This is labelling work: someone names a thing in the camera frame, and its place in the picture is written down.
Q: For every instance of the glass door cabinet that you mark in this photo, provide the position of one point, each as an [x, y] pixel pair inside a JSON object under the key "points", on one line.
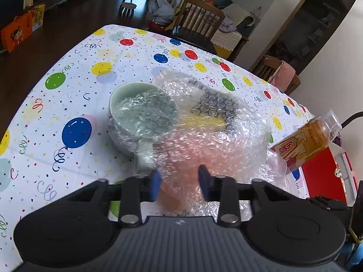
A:
{"points": [[306, 19]]}

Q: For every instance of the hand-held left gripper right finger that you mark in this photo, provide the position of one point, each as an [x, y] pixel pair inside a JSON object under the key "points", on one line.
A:
{"points": [[204, 182]]}

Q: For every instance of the grey cloth bundle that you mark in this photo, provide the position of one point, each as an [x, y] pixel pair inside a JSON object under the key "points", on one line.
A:
{"points": [[160, 10]]}

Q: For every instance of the yellow towel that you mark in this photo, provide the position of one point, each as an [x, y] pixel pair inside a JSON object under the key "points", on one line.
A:
{"points": [[204, 121]]}

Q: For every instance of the amber tea bottle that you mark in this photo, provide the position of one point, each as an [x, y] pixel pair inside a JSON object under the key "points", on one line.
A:
{"points": [[300, 144]]}

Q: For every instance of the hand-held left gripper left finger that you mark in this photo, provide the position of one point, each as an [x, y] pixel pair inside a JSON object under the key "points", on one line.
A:
{"points": [[154, 185]]}

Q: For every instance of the red box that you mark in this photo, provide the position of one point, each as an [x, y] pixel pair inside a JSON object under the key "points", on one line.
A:
{"points": [[326, 172]]}

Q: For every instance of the clear bubble wrap sheet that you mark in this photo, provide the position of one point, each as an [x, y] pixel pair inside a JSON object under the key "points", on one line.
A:
{"points": [[249, 136]]}

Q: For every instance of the pink soft pad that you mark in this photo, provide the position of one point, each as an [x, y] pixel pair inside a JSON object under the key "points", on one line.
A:
{"points": [[184, 158]]}

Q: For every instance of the sofa with cream crochet cover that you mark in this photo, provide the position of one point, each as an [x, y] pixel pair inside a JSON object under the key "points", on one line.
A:
{"points": [[231, 19]]}

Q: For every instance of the balloon print tablecloth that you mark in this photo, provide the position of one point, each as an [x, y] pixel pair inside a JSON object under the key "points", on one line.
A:
{"points": [[71, 90]]}

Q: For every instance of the orange gift box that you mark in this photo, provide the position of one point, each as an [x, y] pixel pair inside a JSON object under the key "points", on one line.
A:
{"points": [[15, 32]]}

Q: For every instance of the wooden chair with black seat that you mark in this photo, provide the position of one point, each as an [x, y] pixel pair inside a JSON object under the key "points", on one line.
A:
{"points": [[195, 19]]}

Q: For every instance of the pale green ceramic bowl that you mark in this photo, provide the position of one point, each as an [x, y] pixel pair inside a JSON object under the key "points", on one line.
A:
{"points": [[124, 96]]}

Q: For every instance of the small wooden stool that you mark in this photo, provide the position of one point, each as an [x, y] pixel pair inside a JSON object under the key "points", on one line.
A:
{"points": [[127, 7]]}

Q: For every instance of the wooden chair with pink cloth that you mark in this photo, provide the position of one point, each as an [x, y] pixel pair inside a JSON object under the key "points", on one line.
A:
{"points": [[279, 72]]}

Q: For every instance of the yellow carton box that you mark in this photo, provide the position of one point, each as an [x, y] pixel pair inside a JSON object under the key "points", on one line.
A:
{"points": [[37, 17]]}

